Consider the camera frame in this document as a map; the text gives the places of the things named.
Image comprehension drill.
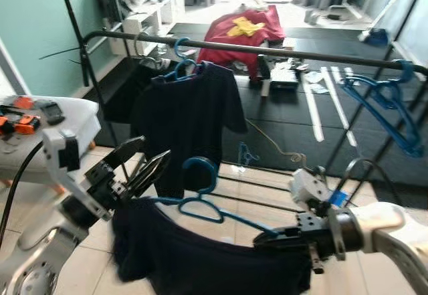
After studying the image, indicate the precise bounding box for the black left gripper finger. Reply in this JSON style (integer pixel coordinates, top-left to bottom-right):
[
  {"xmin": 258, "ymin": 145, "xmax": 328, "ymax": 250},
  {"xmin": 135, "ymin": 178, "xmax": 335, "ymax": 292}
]
[
  {"xmin": 104, "ymin": 136, "xmax": 146, "ymax": 174},
  {"xmin": 130, "ymin": 150, "xmax": 171, "ymax": 199}
]

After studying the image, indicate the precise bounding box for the blue plastic hanger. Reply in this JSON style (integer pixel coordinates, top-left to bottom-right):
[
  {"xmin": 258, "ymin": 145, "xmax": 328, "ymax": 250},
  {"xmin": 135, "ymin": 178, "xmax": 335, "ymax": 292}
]
[
  {"xmin": 160, "ymin": 37, "xmax": 201, "ymax": 82},
  {"xmin": 338, "ymin": 60, "xmax": 427, "ymax": 159},
  {"xmin": 155, "ymin": 156, "xmax": 282, "ymax": 235},
  {"xmin": 348, "ymin": 74, "xmax": 422, "ymax": 154}
]

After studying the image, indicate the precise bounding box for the dark navy shirt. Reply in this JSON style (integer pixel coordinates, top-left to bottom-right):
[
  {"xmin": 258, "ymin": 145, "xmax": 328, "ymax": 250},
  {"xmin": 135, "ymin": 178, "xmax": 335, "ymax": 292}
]
[{"xmin": 110, "ymin": 198, "xmax": 315, "ymax": 295}]

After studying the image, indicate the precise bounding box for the small blue hanger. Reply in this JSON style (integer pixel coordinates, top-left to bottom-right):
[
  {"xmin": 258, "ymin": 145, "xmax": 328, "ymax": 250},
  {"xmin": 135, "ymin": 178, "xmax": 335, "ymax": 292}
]
[{"xmin": 237, "ymin": 141, "xmax": 261, "ymax": 169}]

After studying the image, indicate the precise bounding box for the silver metal hanger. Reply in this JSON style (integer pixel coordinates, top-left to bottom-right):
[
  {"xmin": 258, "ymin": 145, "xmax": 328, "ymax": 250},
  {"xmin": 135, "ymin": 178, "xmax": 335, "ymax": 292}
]
[{"xmin": 134, "ymin": 33, "xmax": 168, "ymax": 70}]

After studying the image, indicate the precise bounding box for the dark navy t-shirt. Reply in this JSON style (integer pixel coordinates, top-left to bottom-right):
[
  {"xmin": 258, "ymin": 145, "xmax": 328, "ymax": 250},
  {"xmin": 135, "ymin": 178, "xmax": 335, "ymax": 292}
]
[{"xmin": 130, "ymin": 61, "xmax": 248, "ymax": 199}]

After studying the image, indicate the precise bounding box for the black garment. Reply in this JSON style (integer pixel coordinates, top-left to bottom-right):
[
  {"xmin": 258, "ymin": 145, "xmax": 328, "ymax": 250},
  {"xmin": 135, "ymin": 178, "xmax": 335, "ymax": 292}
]
[{"xmin": 104, "ymin": 60, "xmax": 161, "ymax": 125}]

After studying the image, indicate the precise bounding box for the white padded stool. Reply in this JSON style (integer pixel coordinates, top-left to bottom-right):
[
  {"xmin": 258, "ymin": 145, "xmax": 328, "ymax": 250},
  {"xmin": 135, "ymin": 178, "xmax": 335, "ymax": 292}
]
[{"xmin": 0, "ymin": 96, "xmax": 101, "ymax": 189}]

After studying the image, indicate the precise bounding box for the black handheld device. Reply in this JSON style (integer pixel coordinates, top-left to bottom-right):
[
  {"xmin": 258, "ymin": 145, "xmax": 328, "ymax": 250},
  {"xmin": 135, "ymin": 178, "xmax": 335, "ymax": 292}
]
[{"xmin": 37, "ymin": 101, "xmax": 66, "ymax": 125}]

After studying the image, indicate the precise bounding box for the large orange black tool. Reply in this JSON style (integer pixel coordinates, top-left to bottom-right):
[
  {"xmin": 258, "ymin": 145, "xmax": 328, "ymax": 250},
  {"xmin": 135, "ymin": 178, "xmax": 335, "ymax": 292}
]
[{"xmin": 0, "ymin": 113, "xmax": 41, "ymax": 135}]

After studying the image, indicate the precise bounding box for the small orange tool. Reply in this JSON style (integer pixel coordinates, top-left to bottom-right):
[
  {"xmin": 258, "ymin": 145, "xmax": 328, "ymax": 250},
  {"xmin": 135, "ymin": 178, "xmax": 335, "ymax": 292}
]
[{"xmin": 12, "ymin": 96, "xmax": 35, "ymax": 110}]

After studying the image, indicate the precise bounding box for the white flat strip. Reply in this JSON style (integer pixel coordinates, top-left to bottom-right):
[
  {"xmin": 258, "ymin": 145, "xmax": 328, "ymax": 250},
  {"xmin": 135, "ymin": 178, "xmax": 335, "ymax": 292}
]
[
  {"xmin": 304, "ymin": 74, "xmax": 325, "ymax": 142},
  {"xmin": 320, "ymin": 66, "xmax": 358, "ymax": 147}
]

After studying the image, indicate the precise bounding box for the black floor mat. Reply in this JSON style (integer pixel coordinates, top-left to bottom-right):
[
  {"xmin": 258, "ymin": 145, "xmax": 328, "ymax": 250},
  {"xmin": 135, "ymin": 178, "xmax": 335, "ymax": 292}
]
[{"xmin": 87, "ymin": 21, "xmax": 428, "ymax": 189}]

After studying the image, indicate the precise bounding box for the white low tv stand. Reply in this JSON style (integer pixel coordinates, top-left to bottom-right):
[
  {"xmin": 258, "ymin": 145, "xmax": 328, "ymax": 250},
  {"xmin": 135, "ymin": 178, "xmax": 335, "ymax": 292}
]
[{"xmin": 107, "ymin": 0, "xmax": 188, "ymax": 56}]

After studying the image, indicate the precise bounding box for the black box with papers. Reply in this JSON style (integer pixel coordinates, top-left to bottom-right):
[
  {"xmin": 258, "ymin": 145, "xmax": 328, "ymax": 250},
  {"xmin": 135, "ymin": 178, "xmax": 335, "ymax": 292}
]
[{"xmin": 267, "ymin": 60, "xmax": 302, "ymax": 92}]

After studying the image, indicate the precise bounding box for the black metal clothes rack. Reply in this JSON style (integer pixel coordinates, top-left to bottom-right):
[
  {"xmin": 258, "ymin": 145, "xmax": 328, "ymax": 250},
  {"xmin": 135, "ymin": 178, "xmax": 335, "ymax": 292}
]
[{"xmin": 64, "ymin": 0, "xmax": 428, "ymax": 205}]

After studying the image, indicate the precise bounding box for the red garment with yellow print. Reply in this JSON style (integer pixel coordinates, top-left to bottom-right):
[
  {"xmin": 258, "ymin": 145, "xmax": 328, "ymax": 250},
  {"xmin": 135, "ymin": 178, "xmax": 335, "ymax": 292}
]
[{"xmin": 197, "ymin": 4, "xmax": 287, "ymax": 82}]

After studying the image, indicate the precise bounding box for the white mop with blue head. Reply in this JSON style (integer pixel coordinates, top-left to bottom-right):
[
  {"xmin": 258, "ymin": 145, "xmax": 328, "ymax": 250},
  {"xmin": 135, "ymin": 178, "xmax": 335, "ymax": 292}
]
[{"xmin": 361, "ymin": 0, "xmax": 428, "ymax": 47}]

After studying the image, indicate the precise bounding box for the white metal stand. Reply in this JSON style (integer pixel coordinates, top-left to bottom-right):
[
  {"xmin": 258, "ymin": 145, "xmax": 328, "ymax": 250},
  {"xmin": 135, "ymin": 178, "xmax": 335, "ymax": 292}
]
[{"xmin": 304, "ymin": 4, "xmax": 365, "ymax": 25}]

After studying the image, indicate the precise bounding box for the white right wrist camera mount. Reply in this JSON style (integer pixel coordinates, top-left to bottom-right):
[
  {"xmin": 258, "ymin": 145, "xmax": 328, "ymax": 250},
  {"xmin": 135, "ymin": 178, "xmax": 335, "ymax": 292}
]
[{"xmin": 289, "ymin": 167, "xmax": 350, "ymax": 262}]

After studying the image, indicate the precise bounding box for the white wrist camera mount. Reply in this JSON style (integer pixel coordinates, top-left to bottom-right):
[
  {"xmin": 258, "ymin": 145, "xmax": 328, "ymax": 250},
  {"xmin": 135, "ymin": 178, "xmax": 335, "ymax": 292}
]
[
  {"xmin": 289, "ymin": 167, "xmax": 350, "ymax": 262},
  {"xmin": 41, "ymin": 128, "xmax": 111, "ymax": 219}
]

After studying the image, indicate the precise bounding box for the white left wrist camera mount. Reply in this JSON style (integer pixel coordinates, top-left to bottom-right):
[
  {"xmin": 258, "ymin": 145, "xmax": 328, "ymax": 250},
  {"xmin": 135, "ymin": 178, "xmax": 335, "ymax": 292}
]
[{"xmin": 41, "ymin": 128, "xmax": 111, "ymax": 219}]

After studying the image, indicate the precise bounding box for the thin yellowish cord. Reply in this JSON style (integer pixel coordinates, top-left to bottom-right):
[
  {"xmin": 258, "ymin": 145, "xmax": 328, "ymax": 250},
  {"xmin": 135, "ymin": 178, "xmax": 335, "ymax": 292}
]
[{"xmin": 247, "ymin": 118, "xmax": 308, "ymax": 170}]

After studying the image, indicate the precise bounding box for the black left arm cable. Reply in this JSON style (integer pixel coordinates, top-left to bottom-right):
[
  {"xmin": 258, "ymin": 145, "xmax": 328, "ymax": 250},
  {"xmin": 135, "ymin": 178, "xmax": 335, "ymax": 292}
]
[{"xmin": 0, "ymin": 141, "xmax": 44, "ymax": 249}]

